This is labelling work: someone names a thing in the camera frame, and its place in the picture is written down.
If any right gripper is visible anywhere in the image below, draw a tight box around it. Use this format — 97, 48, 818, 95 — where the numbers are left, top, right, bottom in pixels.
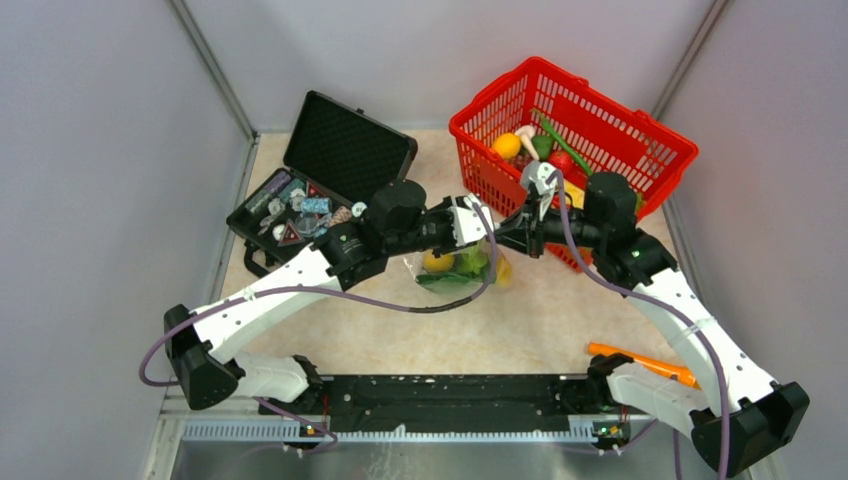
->
488, 191, 606, 259

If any yellow toy lemon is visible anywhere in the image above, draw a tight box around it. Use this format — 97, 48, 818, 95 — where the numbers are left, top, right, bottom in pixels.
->
422, 251, 456, 274

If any toy cauliflower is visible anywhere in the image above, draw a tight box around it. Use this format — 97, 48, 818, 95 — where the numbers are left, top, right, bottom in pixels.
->
452, 241, 490, 276

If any clear zip top bag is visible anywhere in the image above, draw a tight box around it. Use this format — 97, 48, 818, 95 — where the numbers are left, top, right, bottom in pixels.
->
403, 218, 513, 296

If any yellow green toy fruit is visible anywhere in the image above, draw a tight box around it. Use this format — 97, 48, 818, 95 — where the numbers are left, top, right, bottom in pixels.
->
495, 257, 514, 288

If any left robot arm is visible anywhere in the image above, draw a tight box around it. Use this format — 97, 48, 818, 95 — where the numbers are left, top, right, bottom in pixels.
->
150, 180, 490, 414

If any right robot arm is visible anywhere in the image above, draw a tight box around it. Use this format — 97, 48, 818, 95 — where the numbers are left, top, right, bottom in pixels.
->
497, 162, 811, 479

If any yellow toy corn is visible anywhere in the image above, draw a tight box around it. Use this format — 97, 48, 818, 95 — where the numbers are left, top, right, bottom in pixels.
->
564, 181, 585, 209

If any white dealer button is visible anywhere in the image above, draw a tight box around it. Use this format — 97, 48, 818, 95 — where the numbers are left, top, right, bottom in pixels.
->
350, 202, 368, 218

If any red toy tomato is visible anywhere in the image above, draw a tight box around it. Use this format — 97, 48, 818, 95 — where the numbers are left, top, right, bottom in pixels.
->
547, 150, 577, 177

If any black poker chip case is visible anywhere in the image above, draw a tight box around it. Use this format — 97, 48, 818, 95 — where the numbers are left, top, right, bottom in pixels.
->
226, 90, 418, 277

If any green toy bean pod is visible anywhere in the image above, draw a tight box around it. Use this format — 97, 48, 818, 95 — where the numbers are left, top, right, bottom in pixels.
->
531, 108, 593, 177

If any white toy mushroom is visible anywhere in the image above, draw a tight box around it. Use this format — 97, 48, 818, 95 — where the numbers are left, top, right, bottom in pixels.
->
514, 124, 540, 160

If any red triangle card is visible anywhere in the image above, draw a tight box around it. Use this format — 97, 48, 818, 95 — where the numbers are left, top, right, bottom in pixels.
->
273, 220, 304, 247

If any red plastic basket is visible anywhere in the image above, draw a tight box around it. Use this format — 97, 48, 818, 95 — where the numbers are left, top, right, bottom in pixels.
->
447, 56, 700, 274

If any orange toy carrot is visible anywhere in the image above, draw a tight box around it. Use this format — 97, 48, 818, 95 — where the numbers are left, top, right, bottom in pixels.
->
587, 342, 700, 389

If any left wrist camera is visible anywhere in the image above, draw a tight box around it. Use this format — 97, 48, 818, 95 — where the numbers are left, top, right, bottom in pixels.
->
449, 193, 498, 248

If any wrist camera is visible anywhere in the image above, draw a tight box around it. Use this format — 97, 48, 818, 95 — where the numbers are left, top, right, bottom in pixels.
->
520, 160, 559, 220
449, 193, 498, 248

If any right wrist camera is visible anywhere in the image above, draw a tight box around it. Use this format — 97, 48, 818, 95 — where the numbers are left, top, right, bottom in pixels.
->
520, 160, 559, 220

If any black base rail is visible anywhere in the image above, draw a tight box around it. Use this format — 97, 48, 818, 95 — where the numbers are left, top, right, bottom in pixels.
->
259, 374, 637, 443

